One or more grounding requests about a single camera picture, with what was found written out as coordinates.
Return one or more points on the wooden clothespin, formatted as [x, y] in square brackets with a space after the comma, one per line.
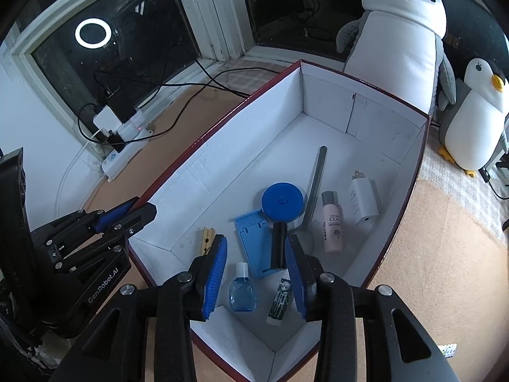
[206, 240]

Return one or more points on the grey metal spoon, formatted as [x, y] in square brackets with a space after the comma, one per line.
[316, 183]

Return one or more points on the small penguin plush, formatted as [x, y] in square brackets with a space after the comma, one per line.
[473, 127]

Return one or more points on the white power strip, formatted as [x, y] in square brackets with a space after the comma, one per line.
[119, 157]

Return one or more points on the large penguin plush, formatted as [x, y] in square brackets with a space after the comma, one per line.
[397, 47]

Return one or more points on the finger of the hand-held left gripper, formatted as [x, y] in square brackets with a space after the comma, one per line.
[135, 217]
[115, 211]

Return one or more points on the small black plug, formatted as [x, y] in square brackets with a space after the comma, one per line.
[113, 138]

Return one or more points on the small pink bottle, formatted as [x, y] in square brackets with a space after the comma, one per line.
[333, 230]

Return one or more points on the blue round tape measure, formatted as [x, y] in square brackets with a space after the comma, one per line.
[282, 201]

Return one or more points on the green lip balm stick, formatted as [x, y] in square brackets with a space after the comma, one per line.
[280, 302]

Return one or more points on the white window frame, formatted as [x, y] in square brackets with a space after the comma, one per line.
[214, 16]

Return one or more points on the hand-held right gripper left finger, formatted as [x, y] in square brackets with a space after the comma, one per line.
[212, 282]

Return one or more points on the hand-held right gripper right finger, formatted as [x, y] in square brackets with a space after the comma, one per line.
[296, 282]

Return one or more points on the patterned lighter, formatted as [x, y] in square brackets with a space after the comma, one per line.
[447, 350]

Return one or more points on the white wall charger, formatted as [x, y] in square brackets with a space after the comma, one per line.
[364, 203]

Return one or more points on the blue eye drop bottle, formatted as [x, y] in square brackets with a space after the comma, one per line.
[241, 294]

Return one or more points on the black cylindrical tube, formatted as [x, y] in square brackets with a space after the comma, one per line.
[278, 246]

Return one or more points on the red cardboard box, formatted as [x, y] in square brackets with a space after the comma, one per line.
[278, 147]

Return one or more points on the large black power adapter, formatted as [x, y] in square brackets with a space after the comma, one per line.
[123, 111]

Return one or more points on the white power adapter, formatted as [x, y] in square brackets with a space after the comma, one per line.
[106, 118]

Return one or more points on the blue phone stand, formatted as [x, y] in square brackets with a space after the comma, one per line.
[254, 246]

